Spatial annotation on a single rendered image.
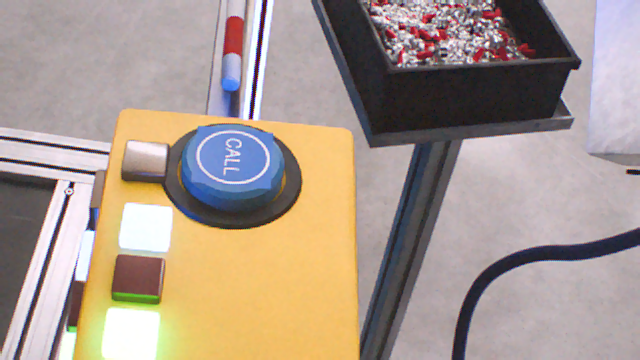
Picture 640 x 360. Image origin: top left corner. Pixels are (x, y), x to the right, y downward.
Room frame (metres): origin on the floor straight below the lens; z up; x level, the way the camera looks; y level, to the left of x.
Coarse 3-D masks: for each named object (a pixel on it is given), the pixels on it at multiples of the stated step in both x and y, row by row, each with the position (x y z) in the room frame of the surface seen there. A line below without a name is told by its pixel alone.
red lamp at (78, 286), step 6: (78, 282) 0.22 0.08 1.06; (84, 282) 0.22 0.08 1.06; (72, 288) 0.21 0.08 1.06; (78, 288) 0.21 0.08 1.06; (72, 294) 0.21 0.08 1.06; (78, 294) 0.21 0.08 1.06; (72, 300) 0.21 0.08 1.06; (78, 300) 0.21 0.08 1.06; (72, 306) 0.21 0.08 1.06; (78, 306) 0.21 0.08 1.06; (72, 312) 0.20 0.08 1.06; (78, 312) 0.20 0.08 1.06; (72, 318) 0.20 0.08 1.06; (78, 318) 0.20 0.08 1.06; (66, 324) 0.20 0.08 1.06; (72, 324) 0.20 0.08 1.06; (72, 330) 0.20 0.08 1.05
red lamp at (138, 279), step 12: (120, 264) 0.21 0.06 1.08; (132, 264) 0.21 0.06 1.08; (144, 264) 0.22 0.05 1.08; (156, 264) 0.22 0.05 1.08; (120, 276) 0.21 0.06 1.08; (132, 276) 0.21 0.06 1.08; (144, 276) 0.21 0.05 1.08; (156, 276) 0.21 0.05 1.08; (120, 288) 0.20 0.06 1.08; (132, 288) 0.20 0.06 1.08; (144, 288) 0.21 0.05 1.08; (156, 288) 0.21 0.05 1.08; (120, 300) 0.20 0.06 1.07; (132, 300) 0.20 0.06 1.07; (144, 300) 0.20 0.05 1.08; (156, 300) 0.20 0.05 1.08
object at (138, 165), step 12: (132, 144) 0.27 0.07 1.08; (144, 144) 0.27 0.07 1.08; (156, 144) 0.27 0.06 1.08; (168, 144) 0.28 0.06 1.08; (132, 156) 0.27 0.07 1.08; (144, 156) 0.27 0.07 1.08; (156, 156) 0.27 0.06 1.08; (168, 156) 0.27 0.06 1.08; (132, 168) 0.26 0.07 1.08; (144, 168) 0.26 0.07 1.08; (156, 168) 0.26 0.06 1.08; (132, 180) 0.26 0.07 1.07; (144, 180) 0.26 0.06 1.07; (156, 180) 0.26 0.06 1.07
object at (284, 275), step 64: (128, 128) 0.29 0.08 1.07; (192, 128) 0.29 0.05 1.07; (256, 128) 0.30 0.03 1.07; (320, 128) 0.31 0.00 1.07; (128, 192) 0.25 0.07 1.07; (320, 192) 0.27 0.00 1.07; (192, 256) 0.23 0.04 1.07; (256, 256) 0.23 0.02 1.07; (320, 256) 0.24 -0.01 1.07; (192, 320) 0.20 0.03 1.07; (256, 320) 0.21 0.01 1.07; (320, 320) 0.21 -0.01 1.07
